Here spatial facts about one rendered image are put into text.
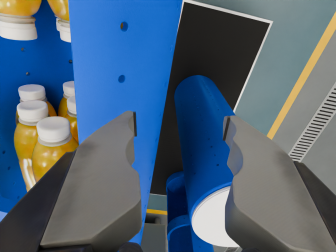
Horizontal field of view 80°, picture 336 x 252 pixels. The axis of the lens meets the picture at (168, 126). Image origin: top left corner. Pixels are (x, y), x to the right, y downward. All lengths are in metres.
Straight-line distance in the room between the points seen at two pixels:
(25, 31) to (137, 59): 0.16
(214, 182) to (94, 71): 0.45
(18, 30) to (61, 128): 0.12
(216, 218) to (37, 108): 0.50
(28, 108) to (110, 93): 0.19
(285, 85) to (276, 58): 0.22
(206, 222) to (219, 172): 0.15
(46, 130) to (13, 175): 0.24
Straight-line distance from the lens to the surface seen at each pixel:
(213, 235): 0.70
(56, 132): 0.29
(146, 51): 0.20
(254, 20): 1.33
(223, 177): 0.56
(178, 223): 1.42
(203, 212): 0.60
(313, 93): 1.86
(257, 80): 1.60
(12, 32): 0.31
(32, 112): 0.35
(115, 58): 0.18
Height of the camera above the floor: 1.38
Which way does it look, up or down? 59 degrees down
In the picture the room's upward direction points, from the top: 177 degrees clockwise
